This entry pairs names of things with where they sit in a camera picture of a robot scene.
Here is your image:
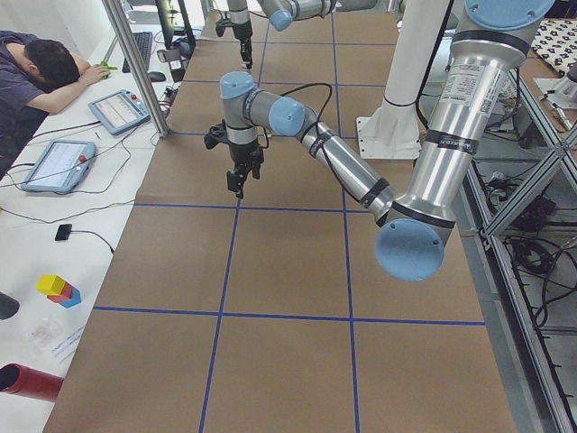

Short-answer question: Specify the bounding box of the green toy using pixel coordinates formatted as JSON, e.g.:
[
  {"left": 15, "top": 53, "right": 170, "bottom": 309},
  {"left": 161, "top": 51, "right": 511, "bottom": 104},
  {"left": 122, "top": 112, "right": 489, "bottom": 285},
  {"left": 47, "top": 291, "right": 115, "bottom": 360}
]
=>
[{"left": 100, "top": 61, "right": 118, "bottom": 79}]

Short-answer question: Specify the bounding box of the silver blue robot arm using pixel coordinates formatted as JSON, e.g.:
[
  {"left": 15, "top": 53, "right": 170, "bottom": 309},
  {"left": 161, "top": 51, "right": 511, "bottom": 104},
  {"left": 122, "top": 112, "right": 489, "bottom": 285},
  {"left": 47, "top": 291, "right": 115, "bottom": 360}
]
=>
[
  {"left": 215, "top": 0, "right": 336, "bottom": 69},
  {"left": 215, "top": 1, "right": 554, "bottom": 281}
]

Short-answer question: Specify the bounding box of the black keyboard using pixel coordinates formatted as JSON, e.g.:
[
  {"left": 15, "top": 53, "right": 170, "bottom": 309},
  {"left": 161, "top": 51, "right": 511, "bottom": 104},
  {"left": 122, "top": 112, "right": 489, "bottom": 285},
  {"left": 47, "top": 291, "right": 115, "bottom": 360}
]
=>
[{"left": 133, "top": 32, "right": 153, "bottom": 71}]

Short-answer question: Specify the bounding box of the red wooden block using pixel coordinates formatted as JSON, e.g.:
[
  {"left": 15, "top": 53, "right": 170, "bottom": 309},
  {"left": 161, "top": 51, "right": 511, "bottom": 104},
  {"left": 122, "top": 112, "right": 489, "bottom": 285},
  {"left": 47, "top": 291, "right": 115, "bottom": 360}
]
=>
[{"left": 47, "top": 283, "right": 74, "bottom": 304}]

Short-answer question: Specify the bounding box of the clear plastic bag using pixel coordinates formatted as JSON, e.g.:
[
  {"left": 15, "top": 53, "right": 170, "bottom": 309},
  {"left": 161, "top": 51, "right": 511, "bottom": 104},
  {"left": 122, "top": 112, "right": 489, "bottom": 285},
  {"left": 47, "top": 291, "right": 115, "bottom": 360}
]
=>
[{"left": 23, "top": 317, "right": 62, "bottom": 356}]

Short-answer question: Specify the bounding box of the black cylinder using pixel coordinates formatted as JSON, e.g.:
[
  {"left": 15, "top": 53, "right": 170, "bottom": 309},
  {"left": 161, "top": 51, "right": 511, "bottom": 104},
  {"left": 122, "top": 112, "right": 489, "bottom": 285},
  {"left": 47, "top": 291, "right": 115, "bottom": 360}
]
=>
[{"left": 0, "top": 292, "right": 20, "bottom": 320}]

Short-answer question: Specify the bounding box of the black computer mouse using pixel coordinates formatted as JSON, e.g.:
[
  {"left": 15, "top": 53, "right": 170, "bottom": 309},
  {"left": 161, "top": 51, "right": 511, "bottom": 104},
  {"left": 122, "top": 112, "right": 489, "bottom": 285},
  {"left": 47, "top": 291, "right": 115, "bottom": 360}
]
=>
[{"left": 148, "top": 71, "right": 166, "bottom": 83}]

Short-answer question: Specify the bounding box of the small black box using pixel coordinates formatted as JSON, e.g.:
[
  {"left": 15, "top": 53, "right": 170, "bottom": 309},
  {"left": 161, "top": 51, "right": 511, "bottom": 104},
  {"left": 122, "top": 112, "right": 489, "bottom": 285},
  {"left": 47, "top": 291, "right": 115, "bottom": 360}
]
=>
[{"left": 54, "top": 224, "right": 72, "bottom": 242}]

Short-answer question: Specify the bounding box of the red cylinder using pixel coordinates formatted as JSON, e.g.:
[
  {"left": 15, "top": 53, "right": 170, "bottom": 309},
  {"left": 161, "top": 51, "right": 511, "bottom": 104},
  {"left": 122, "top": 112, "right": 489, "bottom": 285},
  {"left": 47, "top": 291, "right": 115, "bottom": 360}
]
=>
[{"left": 1, "top": 364, "right": 64, "bottom": 402}]

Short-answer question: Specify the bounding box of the blue wooden block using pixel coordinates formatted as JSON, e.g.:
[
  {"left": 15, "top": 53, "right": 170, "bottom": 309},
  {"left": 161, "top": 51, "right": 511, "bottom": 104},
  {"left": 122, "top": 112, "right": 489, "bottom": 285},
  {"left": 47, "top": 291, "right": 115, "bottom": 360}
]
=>
[{"left": 60, "top": 288, "right": 81, "bottom": 309}]

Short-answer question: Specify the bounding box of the white camera stand column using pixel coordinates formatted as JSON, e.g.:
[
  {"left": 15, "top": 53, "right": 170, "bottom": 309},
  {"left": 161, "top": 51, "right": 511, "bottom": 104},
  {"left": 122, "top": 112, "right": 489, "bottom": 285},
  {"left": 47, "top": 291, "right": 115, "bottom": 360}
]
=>
[{"left": 357, "top": 1, "right": 463, "bottom": 160}]

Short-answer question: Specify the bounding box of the aluminium frame post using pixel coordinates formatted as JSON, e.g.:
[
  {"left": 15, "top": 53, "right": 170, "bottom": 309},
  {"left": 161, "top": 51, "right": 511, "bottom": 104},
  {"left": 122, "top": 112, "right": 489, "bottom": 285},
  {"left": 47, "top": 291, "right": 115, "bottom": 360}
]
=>
[{"left": 102, "top": 0, "right": 169, "bottom": 137}]

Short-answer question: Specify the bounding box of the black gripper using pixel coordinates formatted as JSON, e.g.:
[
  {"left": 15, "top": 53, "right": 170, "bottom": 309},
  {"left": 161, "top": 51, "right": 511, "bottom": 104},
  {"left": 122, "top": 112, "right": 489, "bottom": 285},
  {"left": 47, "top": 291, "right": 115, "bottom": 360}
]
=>
[
  {"left": 233, "top": 20, "right": 253, "bottom": 69},
  {"left": 226, "top": 140, "right": 264, "bottom": 199}
]

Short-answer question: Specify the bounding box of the near teach pendant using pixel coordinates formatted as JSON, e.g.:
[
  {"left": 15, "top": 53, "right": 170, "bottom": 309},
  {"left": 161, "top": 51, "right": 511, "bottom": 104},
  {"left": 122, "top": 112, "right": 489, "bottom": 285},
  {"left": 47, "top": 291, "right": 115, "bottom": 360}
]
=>
[{"left": 21, "top": 140, "right": 96, "bottom": 193}]

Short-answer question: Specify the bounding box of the person in dark shirt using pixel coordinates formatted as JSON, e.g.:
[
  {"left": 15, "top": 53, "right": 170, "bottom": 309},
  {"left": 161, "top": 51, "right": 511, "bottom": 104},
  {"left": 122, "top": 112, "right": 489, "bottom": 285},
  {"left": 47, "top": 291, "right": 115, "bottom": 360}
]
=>
[{"left": 1, "top": 31, "right": 110, "bottom": 174}]

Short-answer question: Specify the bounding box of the teach pendant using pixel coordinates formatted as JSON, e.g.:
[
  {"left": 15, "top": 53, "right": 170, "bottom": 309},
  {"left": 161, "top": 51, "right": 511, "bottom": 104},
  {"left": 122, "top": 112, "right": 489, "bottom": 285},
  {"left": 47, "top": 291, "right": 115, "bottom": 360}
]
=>
[
  {"left": 21, "top": 140, "right": 96, "bottom": 193},
  {"left": 87, "top": 89, "right": 151, "bottom": 136}
]

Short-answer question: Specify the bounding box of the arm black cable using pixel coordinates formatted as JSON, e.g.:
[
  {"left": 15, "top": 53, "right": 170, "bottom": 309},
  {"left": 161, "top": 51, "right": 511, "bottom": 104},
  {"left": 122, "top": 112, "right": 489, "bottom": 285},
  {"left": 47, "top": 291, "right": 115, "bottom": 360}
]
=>
[{"left": 259, "top": 82, "right": 389, "bottom": 204}]

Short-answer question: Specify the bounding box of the yellow wooden block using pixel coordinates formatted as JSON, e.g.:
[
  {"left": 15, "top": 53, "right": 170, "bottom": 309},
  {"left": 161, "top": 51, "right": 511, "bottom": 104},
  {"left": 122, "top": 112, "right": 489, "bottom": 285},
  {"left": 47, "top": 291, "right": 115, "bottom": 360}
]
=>
[{"left": 36, "top": 274, "right": 66, "bottom": 296}]

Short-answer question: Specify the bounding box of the far teach pendant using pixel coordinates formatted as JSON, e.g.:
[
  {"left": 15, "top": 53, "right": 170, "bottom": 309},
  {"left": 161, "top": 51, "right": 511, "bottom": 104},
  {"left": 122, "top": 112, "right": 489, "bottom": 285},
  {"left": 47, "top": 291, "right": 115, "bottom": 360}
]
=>
[{"left": 87, "top": 89, "right": 151, "bottom": 136}]

